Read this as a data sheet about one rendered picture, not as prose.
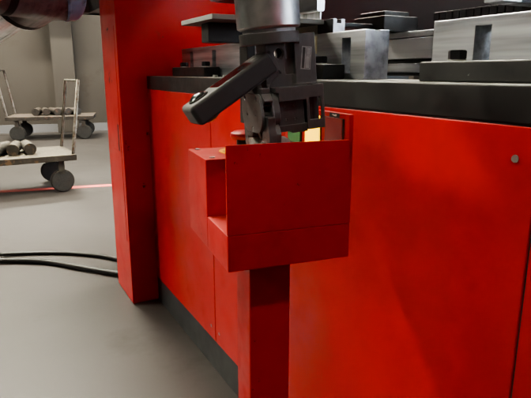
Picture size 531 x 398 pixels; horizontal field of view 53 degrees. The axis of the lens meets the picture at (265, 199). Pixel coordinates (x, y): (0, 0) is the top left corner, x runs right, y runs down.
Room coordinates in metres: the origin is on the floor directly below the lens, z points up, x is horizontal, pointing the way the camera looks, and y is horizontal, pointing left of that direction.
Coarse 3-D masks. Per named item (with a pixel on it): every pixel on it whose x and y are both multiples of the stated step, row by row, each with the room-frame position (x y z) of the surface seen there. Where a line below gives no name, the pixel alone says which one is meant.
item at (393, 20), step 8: (360, 16) 1.43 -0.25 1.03; (368, 16) 1.41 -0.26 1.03; (376, 16) 1.37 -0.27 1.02; (384, 16) 1.34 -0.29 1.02; (392, 16) 1.35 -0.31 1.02; (400, 16) 1.36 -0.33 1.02; (408, 16) 1.39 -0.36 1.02; (352, 24) 1.35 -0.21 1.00; (360, 24) 1.36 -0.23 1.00; (368, 24) 1.37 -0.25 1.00; (376, 24) 1.36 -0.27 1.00; (384, 24) 1.34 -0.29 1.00; (392, 24) 1.35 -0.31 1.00; (400, 24) 1.36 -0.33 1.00; (408, 24) 1.37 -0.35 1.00; (416, 24) 1.39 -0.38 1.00; (392, 32) 1.38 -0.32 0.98
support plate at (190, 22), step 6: (192, 18) 1.18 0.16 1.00; (198, 18) 1.15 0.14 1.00; (204, 18) 1.12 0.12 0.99; (210, 18) 1.09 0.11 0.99; (216, 18) 1.09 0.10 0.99; (222, 18) 1.09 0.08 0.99; (228, 18) 1.10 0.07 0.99; (234, 18) 1.10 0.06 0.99; (300, 18) 1.18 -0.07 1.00; (186, 24) 1.22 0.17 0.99; (192, 24) 1.22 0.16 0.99; (198, 24) 1.22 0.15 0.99; (300, 24) 1.22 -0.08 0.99; (306, 24) 1.22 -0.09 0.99; (312, 24) 1.22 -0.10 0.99; (318, 24) 1.22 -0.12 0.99
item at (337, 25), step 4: (324, 20) 1.21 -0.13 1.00; (328, 20) 1.20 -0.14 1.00; (332, 20) 1.18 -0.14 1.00; (336, 20) 1.18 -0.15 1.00; (340, 20) 1.19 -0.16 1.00; (344, 20) 1.19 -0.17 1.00; (320, 24) 1.22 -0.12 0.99; (324, 24) 1.21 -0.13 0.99; (328, 24) 1.20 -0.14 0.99; (332, 24) 1.18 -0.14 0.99; (336, 24) 1.18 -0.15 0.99; (340, 24) 1.19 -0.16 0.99; (344, 24) 1.19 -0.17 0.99; (320, 28) 1.22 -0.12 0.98; (324, 28) 1.21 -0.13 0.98; (328, 28) 1.20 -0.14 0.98; (332, 28) 1.18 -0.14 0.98; (336, 28) 1.18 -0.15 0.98; (340, 28) 1.19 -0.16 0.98; (344, 28) 1.19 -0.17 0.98; (320, 32) 1.22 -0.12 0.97; (324, 32) 1.21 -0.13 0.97; (328, 32) 1.20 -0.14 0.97
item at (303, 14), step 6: (300, 0) 1.31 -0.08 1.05; (306, 0) 1.29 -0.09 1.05; (312, 0) 1.26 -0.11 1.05; (318, 0) 1.25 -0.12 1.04; (324, 0) 1.25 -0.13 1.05; (300, 6) 1.31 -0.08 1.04; (306, 6) 1.29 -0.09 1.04; (312, 6) 1.26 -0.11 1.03; (318, 6) 1.25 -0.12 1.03; (324, 6) 1.25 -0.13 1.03; (300, 12) 1.31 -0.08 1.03; (306, 12) 1.29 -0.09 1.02; (312, 12) 1.27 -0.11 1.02; (318, 12) 1.25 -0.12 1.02; (306, 18) 1.30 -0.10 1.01; (312, 18) 1.28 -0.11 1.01; (318, 18) 1.25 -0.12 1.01
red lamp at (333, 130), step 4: (328, 120) 0.68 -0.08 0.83; (332, 120) 0.67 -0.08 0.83; (336, 120) 0.66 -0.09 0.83; (340, 120) 0.65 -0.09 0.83; (328, 124) 0.68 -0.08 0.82; (332, 124) 0.67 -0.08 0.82; (336, 124) 0.66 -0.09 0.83; (340, 124) 0.65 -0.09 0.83; (328, 128) 0.68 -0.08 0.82; (332, 128) 0.67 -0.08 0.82; (336, 128) 0.66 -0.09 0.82; (340, 128) 0.65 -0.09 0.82; (328, 132) 0.68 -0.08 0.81; (332, 132) 0.67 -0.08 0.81; (336, 132) 0.66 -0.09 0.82; (340, 132) 0.65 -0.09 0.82; (328, 136) 0.68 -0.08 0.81; (332, 136) 0.67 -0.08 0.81; (336, 136) 0.66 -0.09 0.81; (340, 136) 0.65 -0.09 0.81; (328, 140) 0.68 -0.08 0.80
